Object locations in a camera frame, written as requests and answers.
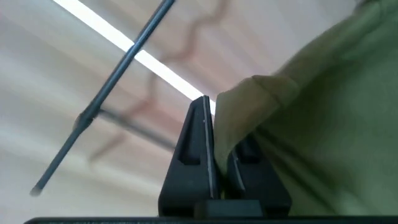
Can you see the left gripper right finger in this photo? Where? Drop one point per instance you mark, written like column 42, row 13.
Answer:
column 258, row 183

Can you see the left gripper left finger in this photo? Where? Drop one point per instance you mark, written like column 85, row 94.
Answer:
column 189, row 177

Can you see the green printed t-shirt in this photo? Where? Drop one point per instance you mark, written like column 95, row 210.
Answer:
column 326, row 124

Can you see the black clothes rack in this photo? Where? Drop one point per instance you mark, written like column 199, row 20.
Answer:
column 109, row 85

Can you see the beige curtain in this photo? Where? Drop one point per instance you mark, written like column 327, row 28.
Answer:
column 46, row 62

